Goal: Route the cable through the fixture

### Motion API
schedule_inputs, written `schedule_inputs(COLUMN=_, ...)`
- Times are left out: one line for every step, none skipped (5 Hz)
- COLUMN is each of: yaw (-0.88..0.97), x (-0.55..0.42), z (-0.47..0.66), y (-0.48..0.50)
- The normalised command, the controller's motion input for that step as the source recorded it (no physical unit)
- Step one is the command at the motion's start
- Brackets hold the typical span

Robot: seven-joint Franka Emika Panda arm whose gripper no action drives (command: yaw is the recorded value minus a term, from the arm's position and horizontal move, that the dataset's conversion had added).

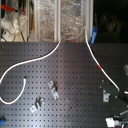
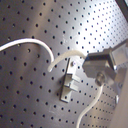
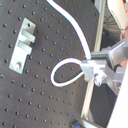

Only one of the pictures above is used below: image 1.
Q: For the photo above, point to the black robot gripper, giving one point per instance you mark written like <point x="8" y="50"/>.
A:
<point x="110" y="90"/>

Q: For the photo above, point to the white label block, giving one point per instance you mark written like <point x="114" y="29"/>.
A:
<point x="110" y="122"/>

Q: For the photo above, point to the clear plastic wrapped panel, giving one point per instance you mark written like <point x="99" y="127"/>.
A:
<point x="61" y="19"/>

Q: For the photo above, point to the blue object at edge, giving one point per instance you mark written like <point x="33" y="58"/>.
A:
<point x="2" y="120"/>

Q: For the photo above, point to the white device with red button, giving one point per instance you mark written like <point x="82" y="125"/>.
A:
<point x="7" y="37"/>

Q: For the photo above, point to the grey metal cable clip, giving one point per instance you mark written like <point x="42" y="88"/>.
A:
<point x="55" y="94"/>
<point x="40" y="102"/>
<point x="33" y="108"/>
<point x="51" y="84"/>

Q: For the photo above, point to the blue clamp handle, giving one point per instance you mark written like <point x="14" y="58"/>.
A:
<point x="94" y="34"/>

